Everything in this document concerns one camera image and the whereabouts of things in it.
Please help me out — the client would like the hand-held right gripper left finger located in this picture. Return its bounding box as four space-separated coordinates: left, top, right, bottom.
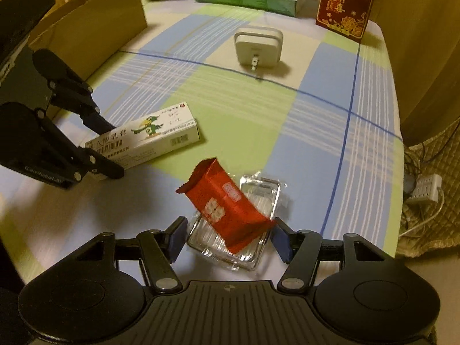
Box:
75 216 188 294

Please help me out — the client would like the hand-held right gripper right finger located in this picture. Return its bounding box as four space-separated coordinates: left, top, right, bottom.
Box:
271 218 392 292

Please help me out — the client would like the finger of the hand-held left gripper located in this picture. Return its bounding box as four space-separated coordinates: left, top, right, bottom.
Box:
47 75 118 136
35 109 126 185

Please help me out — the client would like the white ointment box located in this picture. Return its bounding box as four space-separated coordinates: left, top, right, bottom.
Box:
84 103 202 173

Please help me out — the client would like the clear plastic tray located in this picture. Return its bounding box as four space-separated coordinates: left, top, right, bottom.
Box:
186 174 288 272

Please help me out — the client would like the red snack packet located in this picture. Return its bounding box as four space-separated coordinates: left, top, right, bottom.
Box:
175 157 279 254

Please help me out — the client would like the plaid desktop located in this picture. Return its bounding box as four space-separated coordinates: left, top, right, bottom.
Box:
0 0 405 295

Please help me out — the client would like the cardboard box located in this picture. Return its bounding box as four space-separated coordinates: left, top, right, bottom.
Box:
25 0 149 121

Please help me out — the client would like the white power strip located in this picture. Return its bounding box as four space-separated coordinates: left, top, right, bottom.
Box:
410 173 442 202

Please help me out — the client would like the quilted beige cloth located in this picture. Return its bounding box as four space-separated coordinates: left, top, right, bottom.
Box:
395 118 460 259

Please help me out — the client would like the white charger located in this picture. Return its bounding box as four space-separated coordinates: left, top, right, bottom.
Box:
233 25 284 77

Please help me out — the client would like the yellow curtain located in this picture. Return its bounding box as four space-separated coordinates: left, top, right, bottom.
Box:
372 0 460 148

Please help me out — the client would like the red gift box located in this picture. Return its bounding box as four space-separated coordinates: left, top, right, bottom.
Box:
315 0 378 42

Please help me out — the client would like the white cable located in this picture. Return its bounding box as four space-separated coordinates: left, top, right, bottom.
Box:
399 186 447 238

